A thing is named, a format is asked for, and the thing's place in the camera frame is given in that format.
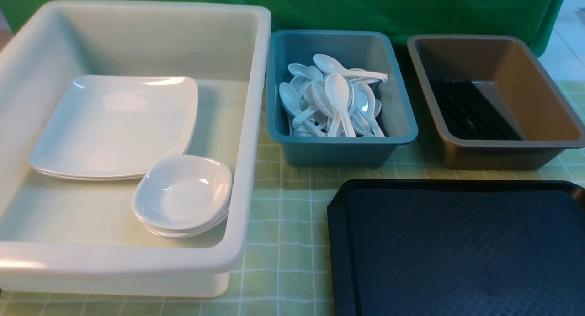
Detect large white rice plate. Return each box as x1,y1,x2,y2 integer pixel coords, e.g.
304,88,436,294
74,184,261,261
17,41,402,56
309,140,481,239
32,75,199,154

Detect white square plate in tub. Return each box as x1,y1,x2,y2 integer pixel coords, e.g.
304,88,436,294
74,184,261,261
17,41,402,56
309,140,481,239
29,145,190,181

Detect pile of white spoons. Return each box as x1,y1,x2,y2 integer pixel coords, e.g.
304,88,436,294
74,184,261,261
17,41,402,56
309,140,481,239
278,63,384,137

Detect white small bowl in tub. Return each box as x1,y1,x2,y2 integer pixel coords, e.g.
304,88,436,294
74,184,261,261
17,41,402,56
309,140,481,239
144,213,228,239

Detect teal plastic bin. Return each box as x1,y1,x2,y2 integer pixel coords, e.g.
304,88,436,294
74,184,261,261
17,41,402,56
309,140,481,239
266,30,419,167

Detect brown plastic bin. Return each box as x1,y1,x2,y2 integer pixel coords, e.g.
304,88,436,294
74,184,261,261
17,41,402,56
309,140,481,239
407,34,584,170

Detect white soup spoon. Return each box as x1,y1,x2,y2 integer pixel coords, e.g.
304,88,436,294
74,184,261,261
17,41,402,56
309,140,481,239
313,54,389,83

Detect large white plastic tub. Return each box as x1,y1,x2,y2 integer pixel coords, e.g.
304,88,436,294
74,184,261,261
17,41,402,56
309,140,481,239
1,0,271,297

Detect green checkered tablecloth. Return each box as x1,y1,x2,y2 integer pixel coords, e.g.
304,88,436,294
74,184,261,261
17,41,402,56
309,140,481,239
1,80,584,316

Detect white side bowl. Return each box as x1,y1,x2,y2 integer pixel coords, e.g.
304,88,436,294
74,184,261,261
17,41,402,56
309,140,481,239
143,202,230,238

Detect green backdrop cloth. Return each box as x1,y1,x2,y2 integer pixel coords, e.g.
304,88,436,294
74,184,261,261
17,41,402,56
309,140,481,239
1,0,564,56

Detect top white spoon in bin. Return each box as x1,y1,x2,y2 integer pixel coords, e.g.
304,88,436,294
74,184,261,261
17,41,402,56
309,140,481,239
324,73,356,137

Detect black serving tray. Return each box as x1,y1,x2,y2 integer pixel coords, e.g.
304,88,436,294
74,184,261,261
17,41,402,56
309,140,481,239
327,179,585,316

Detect black chopsticks in bin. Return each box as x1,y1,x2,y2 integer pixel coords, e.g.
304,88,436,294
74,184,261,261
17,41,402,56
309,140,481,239
430,79,523,141

